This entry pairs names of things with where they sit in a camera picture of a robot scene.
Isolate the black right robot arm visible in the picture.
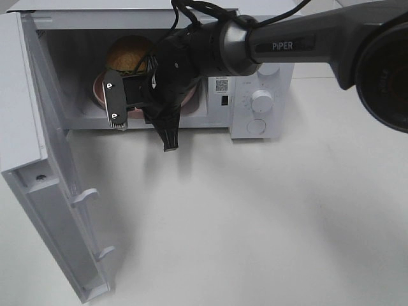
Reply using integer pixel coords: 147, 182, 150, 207
103, 1, 407, 151

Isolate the white microwave door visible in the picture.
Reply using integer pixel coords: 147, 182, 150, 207
1, 12, 113, 303

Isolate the white microwave knob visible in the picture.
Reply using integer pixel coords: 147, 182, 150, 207
251, 90, 274, 113
257, 63, 280, 77

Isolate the white microwave oven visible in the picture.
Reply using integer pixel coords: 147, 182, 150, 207
4, 1, 294, 138

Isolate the toy burger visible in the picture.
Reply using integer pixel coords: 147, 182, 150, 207
105, 35, 153, 77

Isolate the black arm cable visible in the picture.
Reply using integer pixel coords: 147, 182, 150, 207
136, 0, 313, 77

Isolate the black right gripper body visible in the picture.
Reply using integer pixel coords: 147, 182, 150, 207
122, 41, 205, 122

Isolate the round white door button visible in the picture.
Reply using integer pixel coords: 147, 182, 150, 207
247, 119, 266, 135

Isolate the white warning label sticker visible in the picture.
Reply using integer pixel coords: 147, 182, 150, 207
214, 76, 230, 94

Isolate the pink round plate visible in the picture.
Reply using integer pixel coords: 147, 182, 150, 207
92, 71, 198, 119

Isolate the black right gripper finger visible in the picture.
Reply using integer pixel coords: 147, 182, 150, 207
143, 106, 181, 152
103, 69, 128, 131

